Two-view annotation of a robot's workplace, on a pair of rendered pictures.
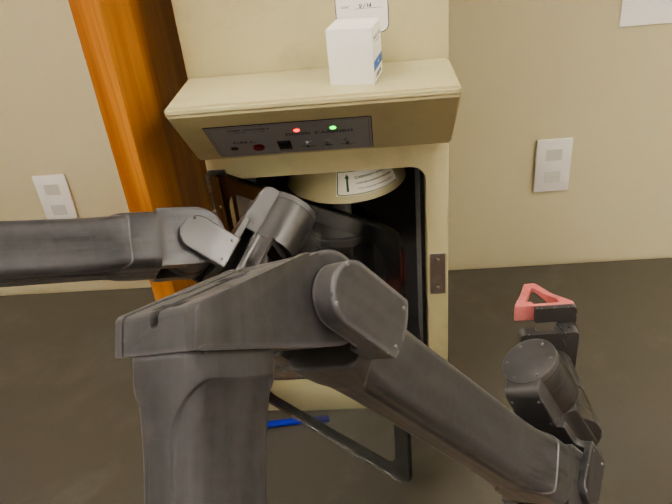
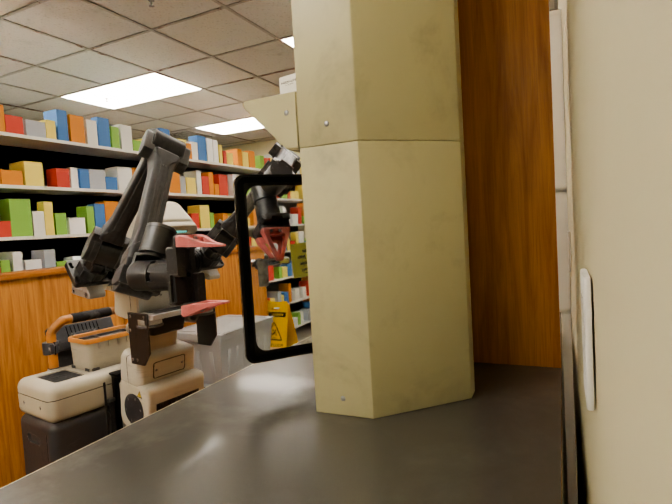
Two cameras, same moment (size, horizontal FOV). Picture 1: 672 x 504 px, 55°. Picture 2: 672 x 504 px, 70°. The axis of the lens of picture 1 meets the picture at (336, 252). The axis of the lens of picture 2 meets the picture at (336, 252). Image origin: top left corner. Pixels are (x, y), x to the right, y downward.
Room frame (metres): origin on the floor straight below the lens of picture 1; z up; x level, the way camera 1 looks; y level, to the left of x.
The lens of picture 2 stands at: (1.11, -0.93, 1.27)
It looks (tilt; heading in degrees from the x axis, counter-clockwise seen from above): 3 degrees down; 111
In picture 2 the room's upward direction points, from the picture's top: 3 degrees counter-clockwise
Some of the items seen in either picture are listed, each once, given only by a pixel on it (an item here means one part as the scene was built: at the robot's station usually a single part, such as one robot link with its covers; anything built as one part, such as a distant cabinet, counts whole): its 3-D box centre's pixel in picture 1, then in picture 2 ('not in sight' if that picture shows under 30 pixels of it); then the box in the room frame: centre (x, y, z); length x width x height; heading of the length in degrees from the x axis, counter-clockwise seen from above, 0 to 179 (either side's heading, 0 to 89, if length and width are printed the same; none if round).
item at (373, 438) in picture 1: (313, 331); (306, 264); (0.68, 0.04, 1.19); 0.30 x 0.01 x 0.40; 46
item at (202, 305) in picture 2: not in sight; (205, 294); (0.60, -0.23, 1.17); 0.09 x 0.07 x 0.07; 175
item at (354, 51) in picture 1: (355, 51); (297, 93); (0.72, -0.04, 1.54); 0.05 x 0.05 x 0.06; 74
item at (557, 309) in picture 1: (537, 316); (202, 254); (0.60, -0.23, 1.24); 0.09 x 0.07 x 0.07; 175
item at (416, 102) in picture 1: (317, 123); (312, 137); (0.72, 0.01, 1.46); 0.32 x 0.12 x 0.10; 85
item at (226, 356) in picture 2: not in sight; (226, 347); (-0.75, 1.80, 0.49); 0.60 x 0.42 x 0.33; 85
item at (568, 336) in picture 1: (551, 379); (172, 274); (0.53, -0.23, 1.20); 0.07 x 0.07 x 0.10; 85
